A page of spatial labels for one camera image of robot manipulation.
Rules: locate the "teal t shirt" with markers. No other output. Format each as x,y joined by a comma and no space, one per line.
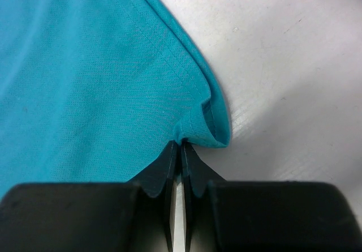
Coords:
92,90

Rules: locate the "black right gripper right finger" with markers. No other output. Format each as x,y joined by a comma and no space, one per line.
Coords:
199,222

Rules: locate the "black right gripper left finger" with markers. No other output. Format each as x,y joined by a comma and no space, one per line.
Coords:
151,205

